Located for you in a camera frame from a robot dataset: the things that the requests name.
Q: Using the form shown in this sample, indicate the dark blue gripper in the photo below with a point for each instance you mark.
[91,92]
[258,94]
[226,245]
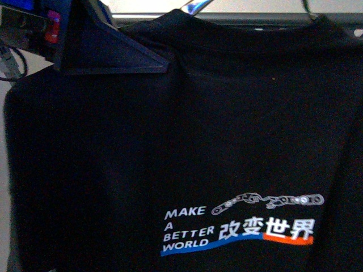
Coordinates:
[78,37]

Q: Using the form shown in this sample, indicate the black printed t-shirt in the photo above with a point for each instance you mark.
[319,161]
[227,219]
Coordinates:
[245,155]

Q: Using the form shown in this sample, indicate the clothes hanger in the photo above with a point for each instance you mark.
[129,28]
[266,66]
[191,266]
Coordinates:
[195,6]

